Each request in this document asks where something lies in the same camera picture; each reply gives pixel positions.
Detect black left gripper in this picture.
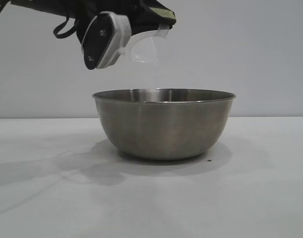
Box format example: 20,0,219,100
73,0,177,47

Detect translucent plastic measuring cup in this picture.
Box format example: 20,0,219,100
118,24,172,65

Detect stainless steel mixing bowl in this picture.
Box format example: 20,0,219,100
91,88,237,161

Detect white-rimmed left wrist camera mount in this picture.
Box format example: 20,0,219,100
81,11,132,71

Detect black wrist camera cable loop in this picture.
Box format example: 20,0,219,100
53,17,79,40

